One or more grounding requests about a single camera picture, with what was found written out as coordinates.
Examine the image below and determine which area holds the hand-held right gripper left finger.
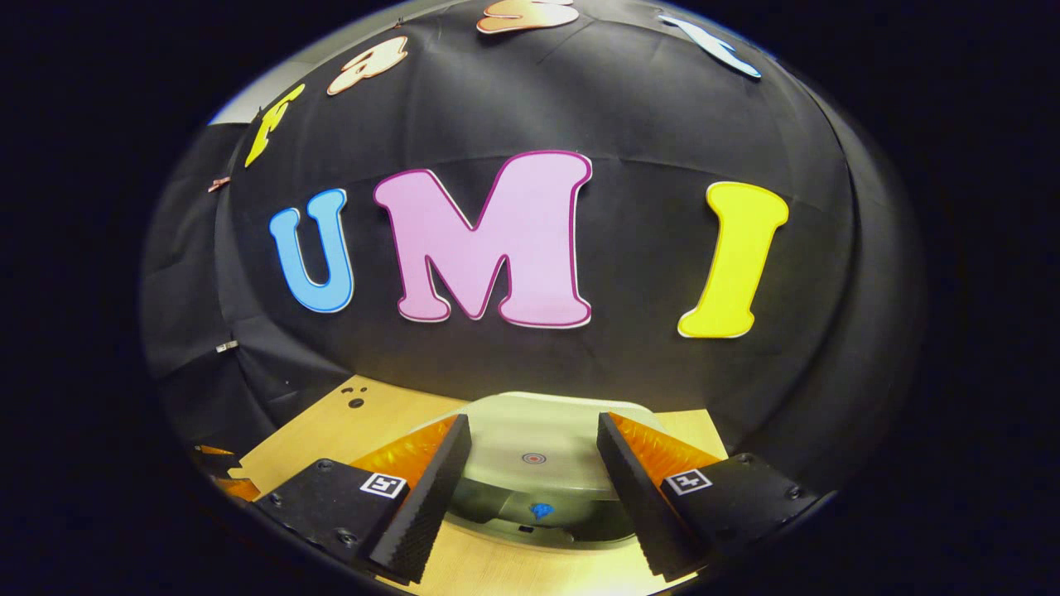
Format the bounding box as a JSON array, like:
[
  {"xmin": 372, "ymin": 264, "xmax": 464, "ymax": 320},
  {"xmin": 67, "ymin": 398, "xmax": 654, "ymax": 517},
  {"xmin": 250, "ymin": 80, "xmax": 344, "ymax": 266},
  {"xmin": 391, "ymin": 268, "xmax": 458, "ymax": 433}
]
[{"xmin": 254, "ymin": 414, "xmax": 474, "ymax": 584}]

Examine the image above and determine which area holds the pale green desktop garbage bin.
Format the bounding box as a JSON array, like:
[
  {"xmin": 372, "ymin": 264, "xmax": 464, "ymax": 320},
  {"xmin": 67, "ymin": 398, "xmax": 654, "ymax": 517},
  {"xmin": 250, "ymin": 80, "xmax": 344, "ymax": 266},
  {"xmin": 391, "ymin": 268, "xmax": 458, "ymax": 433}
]
[{"xmin": 447, "ymin": 392, "xmax": 665, "ymax": 551}]

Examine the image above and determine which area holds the black backdrop cloth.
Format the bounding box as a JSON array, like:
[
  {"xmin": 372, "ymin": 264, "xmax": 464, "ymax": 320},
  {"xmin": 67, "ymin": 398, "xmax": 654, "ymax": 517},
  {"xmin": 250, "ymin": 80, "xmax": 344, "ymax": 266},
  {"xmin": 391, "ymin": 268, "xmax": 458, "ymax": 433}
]
[{"xmin": 139, "ymin": 0, "xmax": 924, "ymax": 497}]

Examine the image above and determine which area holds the wooden desktop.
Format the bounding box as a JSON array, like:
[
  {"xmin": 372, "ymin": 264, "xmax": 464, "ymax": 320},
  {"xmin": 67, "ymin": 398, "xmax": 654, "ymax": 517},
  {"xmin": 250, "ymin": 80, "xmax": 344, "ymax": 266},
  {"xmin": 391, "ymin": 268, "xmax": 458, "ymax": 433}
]
[{"xmin": 228, "ymin": 375, "xmax": 730, "ymax": 596}]

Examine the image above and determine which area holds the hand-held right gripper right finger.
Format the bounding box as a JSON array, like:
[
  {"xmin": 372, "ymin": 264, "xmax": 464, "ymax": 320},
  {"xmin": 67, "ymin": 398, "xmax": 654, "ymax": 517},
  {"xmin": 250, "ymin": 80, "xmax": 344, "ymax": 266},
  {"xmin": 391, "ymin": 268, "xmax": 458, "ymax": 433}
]
[{"xmin": 596, "ymin": 411, "xmax": 822, "ymax": 581}]

